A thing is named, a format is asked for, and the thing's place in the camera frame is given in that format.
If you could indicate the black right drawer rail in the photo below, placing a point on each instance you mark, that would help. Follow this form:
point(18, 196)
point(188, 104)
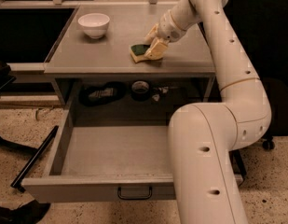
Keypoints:
point(237, 157)

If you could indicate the black drawer handle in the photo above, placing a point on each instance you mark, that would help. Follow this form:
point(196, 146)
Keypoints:
point(134, 193)

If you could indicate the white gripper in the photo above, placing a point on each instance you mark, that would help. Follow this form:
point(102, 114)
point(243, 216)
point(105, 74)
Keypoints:
point(167, 29)

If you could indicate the grey open top drawer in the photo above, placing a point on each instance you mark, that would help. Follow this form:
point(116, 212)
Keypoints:
point(99, 149)

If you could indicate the black tape roll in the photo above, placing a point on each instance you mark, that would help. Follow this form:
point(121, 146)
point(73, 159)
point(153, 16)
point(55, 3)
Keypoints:
point(140, 90)

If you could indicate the grey metal cabinet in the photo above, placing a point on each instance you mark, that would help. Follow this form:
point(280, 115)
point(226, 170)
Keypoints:
point(108, 58)

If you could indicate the black object at left edge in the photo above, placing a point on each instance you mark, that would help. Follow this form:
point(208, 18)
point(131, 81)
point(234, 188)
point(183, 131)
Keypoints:
point(5, 76)

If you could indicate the green and yellow sponge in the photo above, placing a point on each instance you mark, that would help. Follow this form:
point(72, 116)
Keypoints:
point(137, 52)

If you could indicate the white ceramic bowl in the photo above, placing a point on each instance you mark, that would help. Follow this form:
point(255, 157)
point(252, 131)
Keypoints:
point(94, 25)

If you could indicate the black drawer rail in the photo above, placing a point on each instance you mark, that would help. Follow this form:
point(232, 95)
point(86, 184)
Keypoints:
point(237, 157)
point(16, 184)

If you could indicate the crumpled white paper scrap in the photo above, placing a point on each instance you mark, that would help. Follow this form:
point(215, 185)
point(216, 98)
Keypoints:
point(158, 93)

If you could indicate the black bag with label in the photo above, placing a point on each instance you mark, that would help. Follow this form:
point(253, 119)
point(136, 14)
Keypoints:
point(108, 93)

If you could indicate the black office chair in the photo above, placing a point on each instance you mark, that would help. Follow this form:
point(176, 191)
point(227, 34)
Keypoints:
point(277, 93)

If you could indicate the black left drawer rail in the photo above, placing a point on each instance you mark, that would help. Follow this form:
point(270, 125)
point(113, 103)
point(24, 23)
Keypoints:
point(16, 184)

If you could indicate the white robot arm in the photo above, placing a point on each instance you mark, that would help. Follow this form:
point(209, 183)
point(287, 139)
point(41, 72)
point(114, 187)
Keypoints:
point(202, 135)

